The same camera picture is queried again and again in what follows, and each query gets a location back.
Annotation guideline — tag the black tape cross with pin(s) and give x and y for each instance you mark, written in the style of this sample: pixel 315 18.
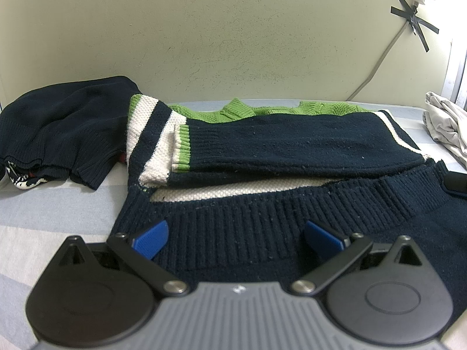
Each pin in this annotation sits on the black tape cross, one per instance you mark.
pixel 412 18

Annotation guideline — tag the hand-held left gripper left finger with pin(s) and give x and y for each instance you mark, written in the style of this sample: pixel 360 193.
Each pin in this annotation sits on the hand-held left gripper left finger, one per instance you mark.
pixel 151 238

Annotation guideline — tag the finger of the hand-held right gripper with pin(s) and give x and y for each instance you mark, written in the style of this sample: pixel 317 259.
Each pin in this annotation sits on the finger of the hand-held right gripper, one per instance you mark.
pixel 458 186

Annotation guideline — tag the white folded garment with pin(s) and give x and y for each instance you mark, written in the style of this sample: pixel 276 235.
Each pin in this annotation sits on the white folded garment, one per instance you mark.
pixel 448 127

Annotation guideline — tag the navy green white striped sweater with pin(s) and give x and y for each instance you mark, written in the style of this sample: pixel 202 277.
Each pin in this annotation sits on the navy green white striped sweater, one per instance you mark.
pixel 273 146

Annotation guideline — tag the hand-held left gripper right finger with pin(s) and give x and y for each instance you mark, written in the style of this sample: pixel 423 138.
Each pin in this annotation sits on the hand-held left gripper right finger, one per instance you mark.
pixel 323 238

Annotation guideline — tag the dark navy patterned garment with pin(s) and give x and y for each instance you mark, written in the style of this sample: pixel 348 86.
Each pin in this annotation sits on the dark navy patterned garment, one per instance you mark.
pixel 65 127

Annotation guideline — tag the grey window frame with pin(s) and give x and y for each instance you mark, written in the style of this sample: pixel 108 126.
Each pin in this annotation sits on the grey window frame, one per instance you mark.
pixel 454 76

